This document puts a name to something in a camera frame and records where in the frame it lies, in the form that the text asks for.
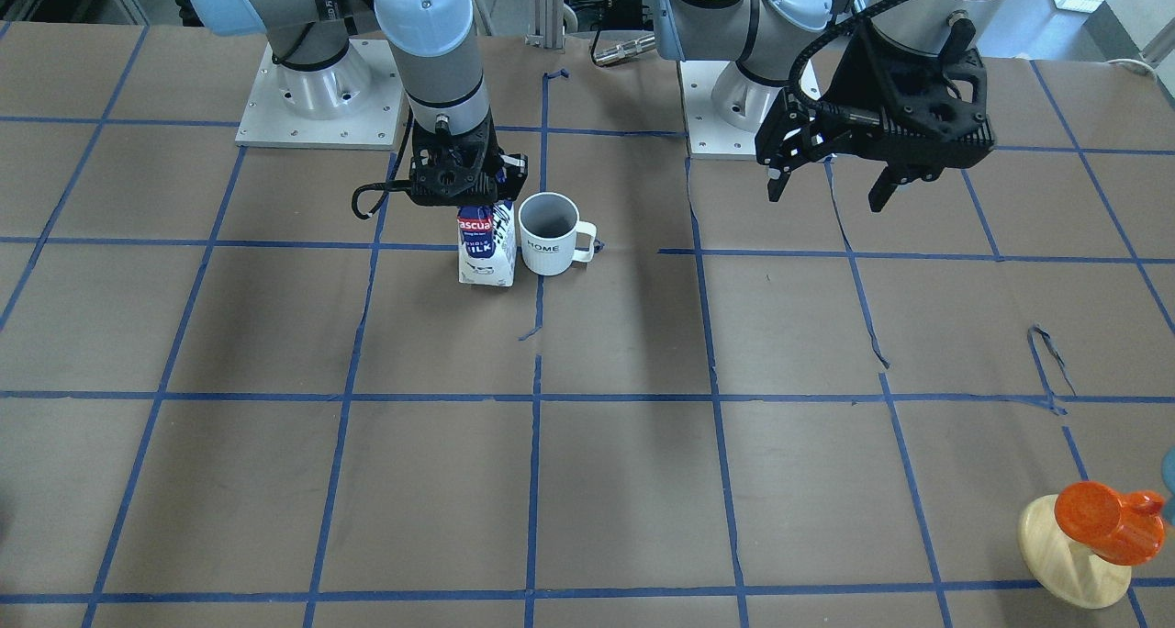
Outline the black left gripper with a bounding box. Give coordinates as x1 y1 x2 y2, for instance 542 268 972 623
756 11 996 213

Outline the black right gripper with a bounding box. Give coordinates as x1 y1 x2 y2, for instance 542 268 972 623
408 118 529 207

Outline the blue white milk carton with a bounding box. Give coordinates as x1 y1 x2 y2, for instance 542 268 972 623
456 199 517 286

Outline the white HOME mug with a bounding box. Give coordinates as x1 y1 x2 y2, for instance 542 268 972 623
517 192 599 276

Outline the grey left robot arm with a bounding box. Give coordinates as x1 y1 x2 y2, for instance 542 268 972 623
654 0 1002 211

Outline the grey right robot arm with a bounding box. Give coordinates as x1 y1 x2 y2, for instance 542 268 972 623
189 0 528 207

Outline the blue cup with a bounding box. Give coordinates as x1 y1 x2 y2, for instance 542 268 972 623
1159 447 1175 527

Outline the orange cup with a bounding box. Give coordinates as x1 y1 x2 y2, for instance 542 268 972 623
1054 480 1167 566

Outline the wooden mug tree stand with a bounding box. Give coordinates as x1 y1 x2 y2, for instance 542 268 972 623
1018 494 1133 610

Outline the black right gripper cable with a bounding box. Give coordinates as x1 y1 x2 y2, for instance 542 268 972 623
353 180 414 221

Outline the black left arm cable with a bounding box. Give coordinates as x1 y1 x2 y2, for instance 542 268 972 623
785 0 988 129

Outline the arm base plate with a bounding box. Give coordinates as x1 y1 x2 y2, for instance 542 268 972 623
678 61 781 161
235 39 407 151

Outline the aluminium frame post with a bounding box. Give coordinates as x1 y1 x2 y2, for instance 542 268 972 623
525 0 565 51

